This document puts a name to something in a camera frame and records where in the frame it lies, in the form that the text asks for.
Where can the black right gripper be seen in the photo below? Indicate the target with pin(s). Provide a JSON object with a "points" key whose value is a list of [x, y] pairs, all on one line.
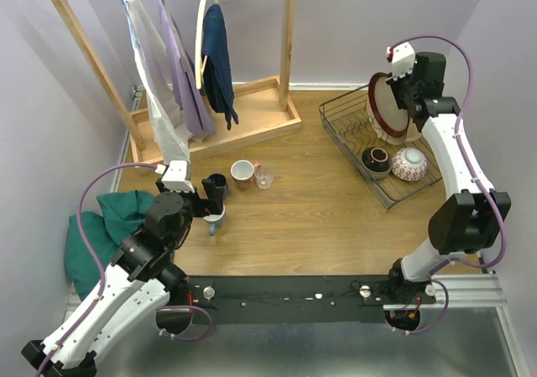
{"points": [[394, 84]]}

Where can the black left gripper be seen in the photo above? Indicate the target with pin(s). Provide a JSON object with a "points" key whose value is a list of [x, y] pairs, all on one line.
{"points": [[201, 203]]}

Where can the dark blue mug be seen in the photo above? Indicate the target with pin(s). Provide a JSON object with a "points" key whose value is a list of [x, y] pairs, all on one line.
{"points": [[220, 182]]}

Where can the grey blue mug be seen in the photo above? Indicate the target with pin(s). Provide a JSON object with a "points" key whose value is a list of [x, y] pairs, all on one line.
{"points": [[215, 221]]}

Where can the pink mug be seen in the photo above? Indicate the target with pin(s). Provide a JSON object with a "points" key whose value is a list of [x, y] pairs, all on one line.
{"points": [[243, 173]]}

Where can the red rimmed plate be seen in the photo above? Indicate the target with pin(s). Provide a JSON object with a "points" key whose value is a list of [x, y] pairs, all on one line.
{"points": [[392, 120]]}

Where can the orange rimmed bird plate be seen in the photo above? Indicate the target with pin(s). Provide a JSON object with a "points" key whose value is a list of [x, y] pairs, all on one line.
{"points": [[412, 134]]}

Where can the clear drinking glass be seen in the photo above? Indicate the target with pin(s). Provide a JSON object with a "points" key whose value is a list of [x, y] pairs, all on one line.
{"points": [[264, 174]]}

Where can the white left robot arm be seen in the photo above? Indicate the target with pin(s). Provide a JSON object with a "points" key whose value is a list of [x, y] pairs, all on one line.
{"points": [[141, 278]]}

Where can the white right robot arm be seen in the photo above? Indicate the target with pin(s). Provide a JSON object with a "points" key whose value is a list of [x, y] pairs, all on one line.
{"points": [[472, 216]]}

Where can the wooden clothes rack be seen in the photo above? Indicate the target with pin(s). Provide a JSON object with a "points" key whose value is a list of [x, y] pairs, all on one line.
{"points": [[265, 107]]}

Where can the white hanging garment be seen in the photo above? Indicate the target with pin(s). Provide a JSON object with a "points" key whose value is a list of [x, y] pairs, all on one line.
{"points": [[165, 115]]}

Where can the dark ceramic bowl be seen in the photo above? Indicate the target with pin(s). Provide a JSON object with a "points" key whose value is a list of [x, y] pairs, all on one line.
{"points": [[377, 163]]}

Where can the lavender hanging garment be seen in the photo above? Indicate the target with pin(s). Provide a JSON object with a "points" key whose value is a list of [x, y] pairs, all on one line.
{"points": [[196, 115]]}

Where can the green cloth pile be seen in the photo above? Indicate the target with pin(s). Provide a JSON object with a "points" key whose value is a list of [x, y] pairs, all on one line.
{"points": [[121, 214]]}

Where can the navy hanging garment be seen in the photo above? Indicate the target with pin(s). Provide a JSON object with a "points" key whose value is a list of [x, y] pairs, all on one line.
{"points": [[217, 74]]}

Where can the cream round hanger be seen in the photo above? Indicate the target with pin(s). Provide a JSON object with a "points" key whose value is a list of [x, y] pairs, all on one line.
{"points": [[200, 59]]}

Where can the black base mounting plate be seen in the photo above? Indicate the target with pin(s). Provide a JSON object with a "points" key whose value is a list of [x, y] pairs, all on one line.
{"points": [[293, 299]]}

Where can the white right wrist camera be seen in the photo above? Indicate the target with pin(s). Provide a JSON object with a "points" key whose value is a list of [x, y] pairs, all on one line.
{"points": [[402, 59]]}

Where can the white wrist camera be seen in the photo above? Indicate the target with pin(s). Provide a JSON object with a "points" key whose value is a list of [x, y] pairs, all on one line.
{"points": [[402, 59], [175, 177]]}

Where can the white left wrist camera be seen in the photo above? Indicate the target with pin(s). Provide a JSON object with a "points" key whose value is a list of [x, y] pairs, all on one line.
{"points": [[175, 177]]}

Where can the black wire dish rack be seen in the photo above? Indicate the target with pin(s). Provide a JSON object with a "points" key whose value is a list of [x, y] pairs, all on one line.
{"points": [[345, 118]]}

